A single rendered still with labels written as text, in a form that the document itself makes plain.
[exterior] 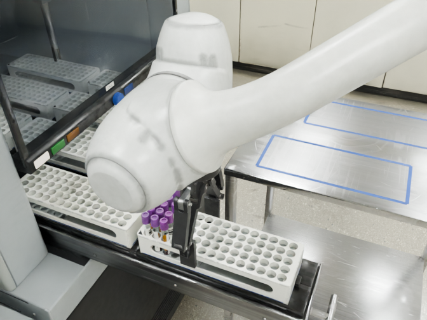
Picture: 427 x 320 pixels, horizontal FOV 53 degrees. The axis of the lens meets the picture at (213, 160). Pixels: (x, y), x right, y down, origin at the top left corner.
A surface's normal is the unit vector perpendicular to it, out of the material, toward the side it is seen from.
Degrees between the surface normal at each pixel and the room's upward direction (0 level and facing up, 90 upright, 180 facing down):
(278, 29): 90
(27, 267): 90
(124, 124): 7
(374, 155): 0
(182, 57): 86
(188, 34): 54
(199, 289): 90
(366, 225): 0
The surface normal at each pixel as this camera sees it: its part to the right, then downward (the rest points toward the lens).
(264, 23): -0.40, 0.57
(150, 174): 0.46, 0.15
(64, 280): -0.01, -0.79
